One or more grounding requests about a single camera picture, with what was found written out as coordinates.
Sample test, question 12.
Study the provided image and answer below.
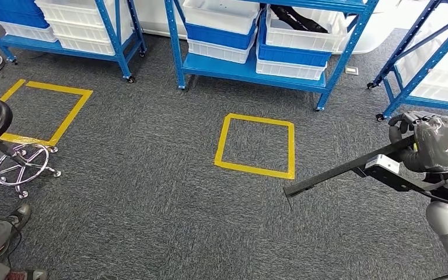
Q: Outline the blue metal shelf rack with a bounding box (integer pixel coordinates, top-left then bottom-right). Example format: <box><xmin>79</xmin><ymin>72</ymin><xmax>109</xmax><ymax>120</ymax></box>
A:
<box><xmin>164</xmin><ymin>0</ymin><xmax>379</xmax><ymax>113</ymax></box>
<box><xmin>367</xmin><ymin>0</ymin><xmax>448</xmax><ymax>121</ymax></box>
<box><xmin>0</xmin><ymin>0</ymin><xmax>148</xmax><ymax>84</ymax></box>

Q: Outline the black ribbed curved part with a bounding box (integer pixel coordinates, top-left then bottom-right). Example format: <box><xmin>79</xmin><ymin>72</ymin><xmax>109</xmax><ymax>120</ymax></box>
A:
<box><xmin>270</xmin><ymin>3</ymin><xmax>329</xmax><ymax>34</ymax></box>

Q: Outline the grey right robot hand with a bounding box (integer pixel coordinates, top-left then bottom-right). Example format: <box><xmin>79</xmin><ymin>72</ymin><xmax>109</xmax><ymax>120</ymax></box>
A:
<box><xmin>387</xmin><ymin>111</ymin><xmax>448</xmax><ymax>174</ymax></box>

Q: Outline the black plastic part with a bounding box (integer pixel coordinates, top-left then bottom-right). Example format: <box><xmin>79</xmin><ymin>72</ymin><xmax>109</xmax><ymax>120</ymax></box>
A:
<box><xmin>283</xmin><ymin>110</ymin><xmax>448</xmax><ymax>200</ymax></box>

